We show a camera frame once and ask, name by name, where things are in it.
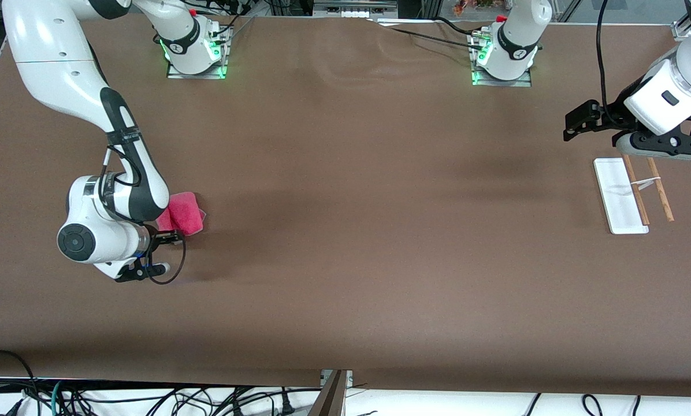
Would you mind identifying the pink microfibre towel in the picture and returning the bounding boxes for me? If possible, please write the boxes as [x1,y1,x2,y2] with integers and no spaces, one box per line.
[156,192,206,236]

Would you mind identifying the white rack base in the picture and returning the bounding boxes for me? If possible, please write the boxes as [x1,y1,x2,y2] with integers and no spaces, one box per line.
[593,157,650,235]

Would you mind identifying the orange background items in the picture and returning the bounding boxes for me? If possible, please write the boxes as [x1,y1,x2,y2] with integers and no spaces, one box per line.
[452,0,511,16]

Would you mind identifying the table cover sheet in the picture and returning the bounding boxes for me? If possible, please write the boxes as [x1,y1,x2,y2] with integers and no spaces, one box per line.
[0,10,691,398]

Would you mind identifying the white power strip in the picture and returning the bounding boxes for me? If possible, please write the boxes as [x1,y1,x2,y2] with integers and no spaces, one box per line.
[314,0,399,18]

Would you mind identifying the black table cable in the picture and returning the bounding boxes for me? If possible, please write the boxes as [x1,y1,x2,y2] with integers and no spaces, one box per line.
[431,16,484,35]
[387,28,478,49]

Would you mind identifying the thick black floor cable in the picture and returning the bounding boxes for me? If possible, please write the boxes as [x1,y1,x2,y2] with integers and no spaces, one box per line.
[0,349,41,416]

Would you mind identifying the teal floor cable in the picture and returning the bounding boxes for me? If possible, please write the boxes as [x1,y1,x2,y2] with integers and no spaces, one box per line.
[49,380,65,416]

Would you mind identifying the black arm base cable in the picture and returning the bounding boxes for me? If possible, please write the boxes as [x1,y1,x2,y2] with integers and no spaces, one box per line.
[206,5,255,36]

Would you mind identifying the brown table post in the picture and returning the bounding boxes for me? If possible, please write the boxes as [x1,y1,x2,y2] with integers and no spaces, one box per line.
[307,370,347,416]

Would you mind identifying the metal post bracket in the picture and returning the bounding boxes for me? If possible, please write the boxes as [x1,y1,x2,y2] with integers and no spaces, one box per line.
[320,370,354,389]

